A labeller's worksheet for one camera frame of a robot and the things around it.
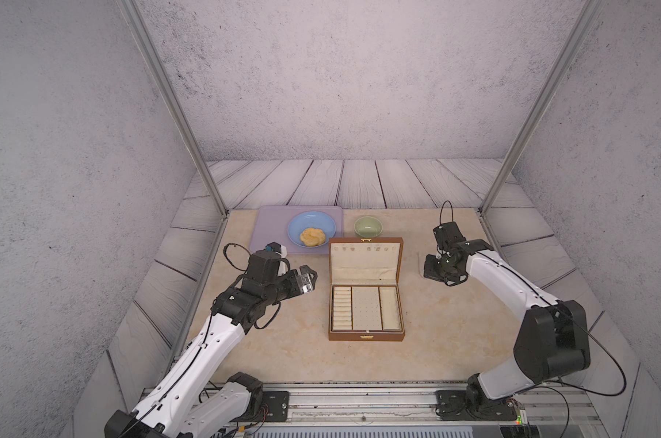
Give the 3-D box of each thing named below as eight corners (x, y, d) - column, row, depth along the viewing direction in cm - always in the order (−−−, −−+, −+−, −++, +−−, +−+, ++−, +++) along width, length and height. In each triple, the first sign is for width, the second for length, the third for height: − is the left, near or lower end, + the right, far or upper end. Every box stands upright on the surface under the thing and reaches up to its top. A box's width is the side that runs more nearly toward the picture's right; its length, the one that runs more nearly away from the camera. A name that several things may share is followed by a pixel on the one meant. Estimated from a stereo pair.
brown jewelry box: (329, 342, 87) (327, 317, 72) (331, 269, 104) (329, 237, 90) (405, 342, 86) (417, 317, 72) (393, 268, 104) (401, 237, 90)
